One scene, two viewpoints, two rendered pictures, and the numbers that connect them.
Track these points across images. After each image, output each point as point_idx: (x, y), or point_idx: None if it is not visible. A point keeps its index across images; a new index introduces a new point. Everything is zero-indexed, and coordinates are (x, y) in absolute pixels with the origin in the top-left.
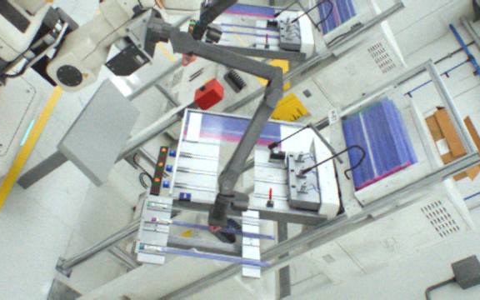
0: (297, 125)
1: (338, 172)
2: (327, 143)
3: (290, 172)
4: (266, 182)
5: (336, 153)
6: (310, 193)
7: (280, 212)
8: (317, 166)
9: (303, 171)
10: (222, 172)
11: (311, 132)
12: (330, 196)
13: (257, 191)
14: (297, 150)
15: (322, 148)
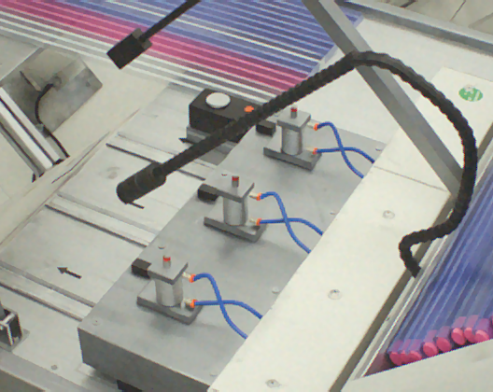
0: (441, 31)
1: (428, 254)
2: (377, 73)
3: (190, 202)
4: (90, 224)
5: (435, 144)
6: (203, 328)
7: (17, 376)
8: (348, 198)
9: (123, 183)
10: None
11: (485, 70)
12: (285, 368)
13: (16, 254)
14: (361, 123)
15: (439, 125)
